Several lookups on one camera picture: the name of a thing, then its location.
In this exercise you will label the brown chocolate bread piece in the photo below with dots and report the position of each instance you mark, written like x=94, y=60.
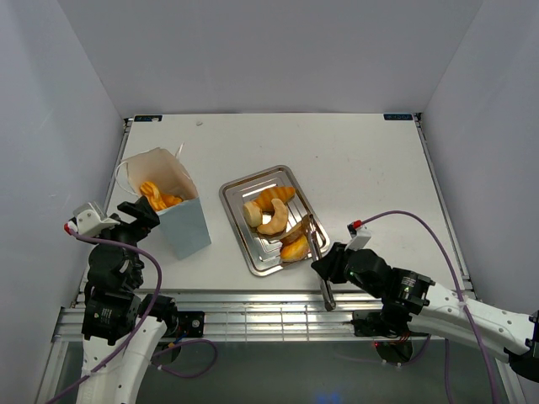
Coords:
x=298, y=230

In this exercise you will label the pale round bread roll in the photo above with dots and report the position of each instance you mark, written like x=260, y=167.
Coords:
x=252, y=214

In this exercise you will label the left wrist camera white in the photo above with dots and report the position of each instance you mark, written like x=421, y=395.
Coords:
x=89, y=220

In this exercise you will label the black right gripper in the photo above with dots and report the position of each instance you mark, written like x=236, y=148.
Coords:
x=328, y=265

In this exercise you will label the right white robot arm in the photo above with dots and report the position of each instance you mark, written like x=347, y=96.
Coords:
x=413, y=303

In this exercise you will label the aluminium front frame rail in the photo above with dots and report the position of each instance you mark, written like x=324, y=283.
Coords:
x=275, y=317

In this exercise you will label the curved croissant bread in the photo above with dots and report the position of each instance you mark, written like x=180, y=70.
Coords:
x=278, y=222

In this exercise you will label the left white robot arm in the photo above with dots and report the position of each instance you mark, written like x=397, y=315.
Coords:
x=120, y=330

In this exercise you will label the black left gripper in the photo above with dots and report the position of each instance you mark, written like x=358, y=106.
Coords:
x=146, y=217

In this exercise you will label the aluminium table edge rail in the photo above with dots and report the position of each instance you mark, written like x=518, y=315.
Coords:
x=110, y=182

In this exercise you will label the light blue paper bag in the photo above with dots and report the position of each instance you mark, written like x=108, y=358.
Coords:
x=183, y=226

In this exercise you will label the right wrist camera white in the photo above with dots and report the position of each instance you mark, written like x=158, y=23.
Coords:
x=359, y=236

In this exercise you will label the orange scored oval bread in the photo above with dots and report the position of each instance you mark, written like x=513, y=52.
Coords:
x=284, y=194

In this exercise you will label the orange twisted braided bread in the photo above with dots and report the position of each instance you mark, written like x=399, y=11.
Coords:
x=158, y=200

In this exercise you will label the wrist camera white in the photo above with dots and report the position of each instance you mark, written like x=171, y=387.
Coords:
x=359, y=236
x=89, y=220

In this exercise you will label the silver metal tray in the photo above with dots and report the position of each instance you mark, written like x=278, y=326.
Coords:
x=261, y=252

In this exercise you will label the golden glazed bun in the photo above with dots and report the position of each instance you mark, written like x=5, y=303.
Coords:
x=296, y=250

